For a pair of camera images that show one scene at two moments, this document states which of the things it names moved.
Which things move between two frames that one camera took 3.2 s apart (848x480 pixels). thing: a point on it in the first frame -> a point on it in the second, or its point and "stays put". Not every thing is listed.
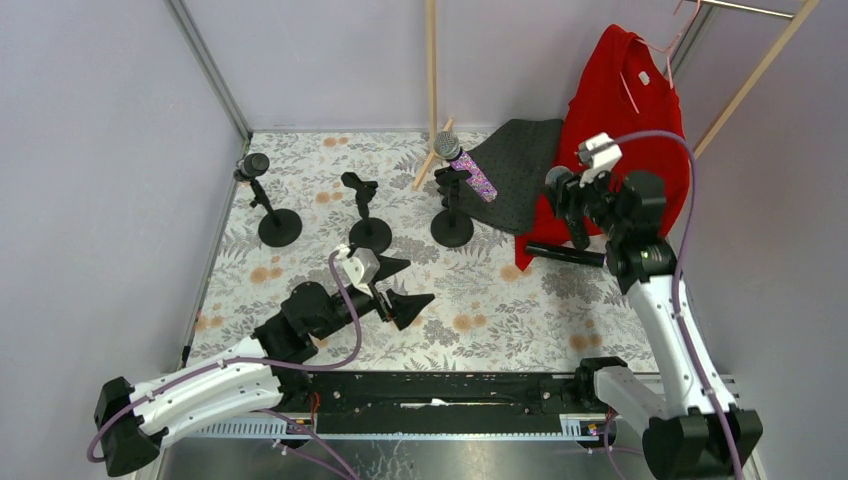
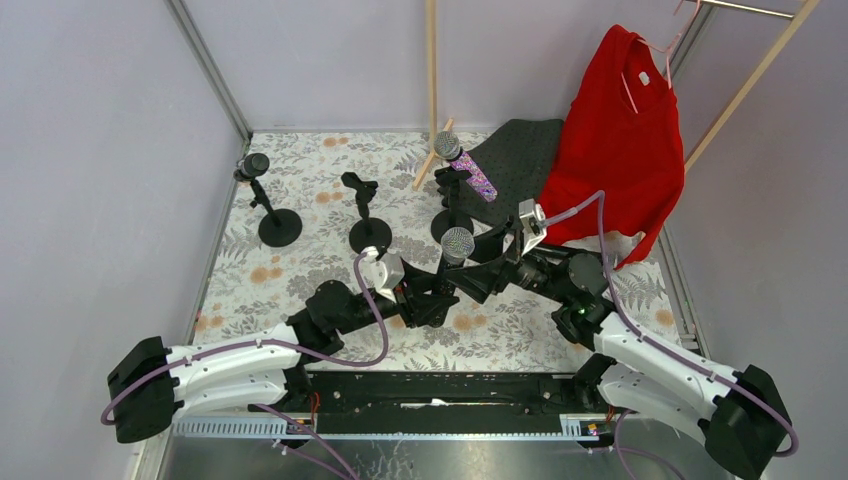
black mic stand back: [452, 228] stays put
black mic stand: [368, 233] stays put
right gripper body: [574, 201] -> [501, 268]
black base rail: [438, 402] stays put
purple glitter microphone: [448, 147] stays put
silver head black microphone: [568, 205] -> [456, 244]
